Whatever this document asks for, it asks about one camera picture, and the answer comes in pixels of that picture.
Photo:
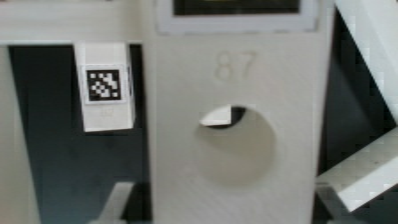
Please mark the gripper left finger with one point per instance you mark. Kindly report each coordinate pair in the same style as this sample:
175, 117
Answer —
127, 208

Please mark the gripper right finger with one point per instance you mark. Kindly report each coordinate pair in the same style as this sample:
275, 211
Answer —
340, 216

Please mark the white chair back frame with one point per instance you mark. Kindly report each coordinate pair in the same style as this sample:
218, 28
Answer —
230, 63

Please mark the white chair leg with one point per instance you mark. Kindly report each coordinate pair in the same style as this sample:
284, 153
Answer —
106, 84

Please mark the white U-shaped fence frame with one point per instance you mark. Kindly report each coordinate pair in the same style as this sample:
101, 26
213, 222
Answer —
19, 206

